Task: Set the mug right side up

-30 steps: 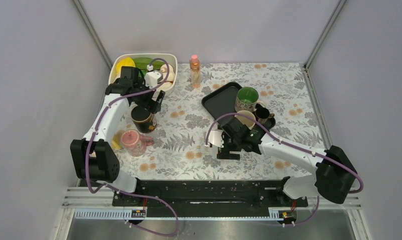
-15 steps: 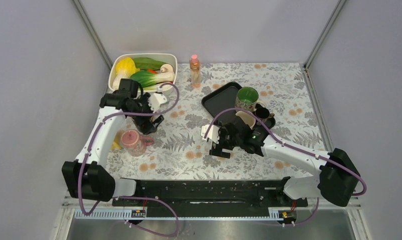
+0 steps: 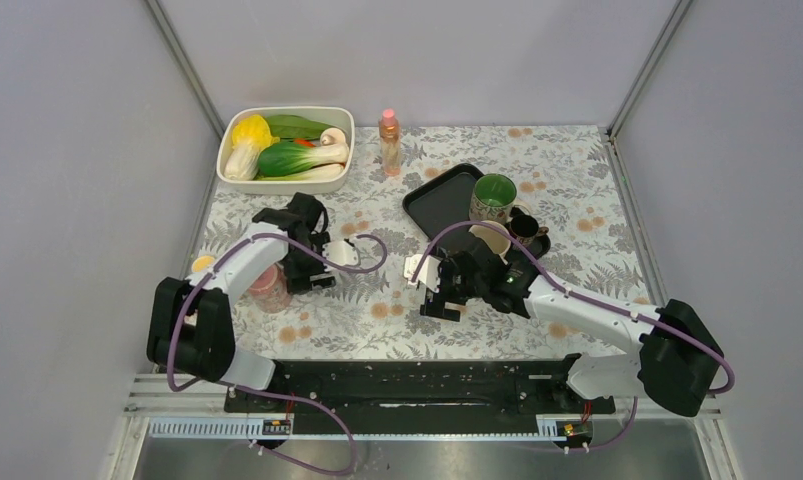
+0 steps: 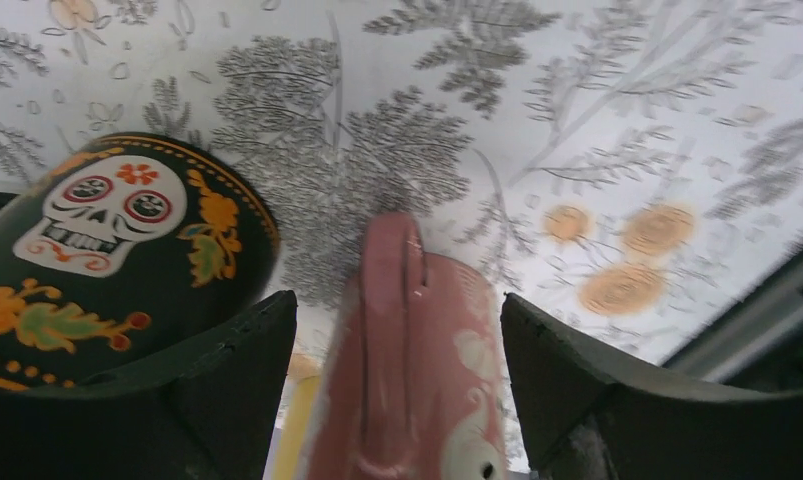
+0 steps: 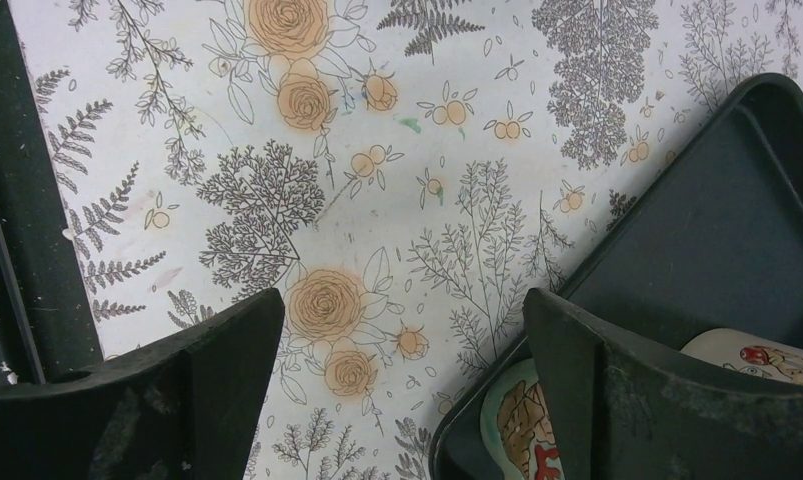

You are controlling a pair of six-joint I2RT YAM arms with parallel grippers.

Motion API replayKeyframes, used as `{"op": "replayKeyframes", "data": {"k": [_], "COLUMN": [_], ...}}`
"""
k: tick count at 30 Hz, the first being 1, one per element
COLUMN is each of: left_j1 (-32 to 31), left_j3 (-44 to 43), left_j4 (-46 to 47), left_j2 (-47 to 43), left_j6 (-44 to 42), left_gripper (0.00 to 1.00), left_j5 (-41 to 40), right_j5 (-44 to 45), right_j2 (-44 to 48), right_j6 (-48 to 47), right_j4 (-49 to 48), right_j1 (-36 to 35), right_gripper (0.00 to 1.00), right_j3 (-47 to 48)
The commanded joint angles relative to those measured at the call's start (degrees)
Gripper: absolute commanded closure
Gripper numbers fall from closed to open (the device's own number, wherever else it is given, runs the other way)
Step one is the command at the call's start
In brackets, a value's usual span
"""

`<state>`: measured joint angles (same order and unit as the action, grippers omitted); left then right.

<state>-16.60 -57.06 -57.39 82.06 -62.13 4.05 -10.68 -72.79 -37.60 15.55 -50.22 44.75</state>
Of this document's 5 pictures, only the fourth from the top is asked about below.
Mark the black mug with tan rim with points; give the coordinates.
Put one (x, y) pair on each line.
(136, 242)

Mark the aluminium frame rail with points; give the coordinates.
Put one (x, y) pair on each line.
(766, 321)

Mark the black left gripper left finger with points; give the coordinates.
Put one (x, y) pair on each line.
(203, 408)

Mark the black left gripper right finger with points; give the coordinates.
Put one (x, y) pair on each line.
(588, 410)

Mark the pink glass mug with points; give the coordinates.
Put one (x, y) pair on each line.
(413, 381)

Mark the yellow toy behind arm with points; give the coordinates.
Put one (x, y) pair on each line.
(296, 405)

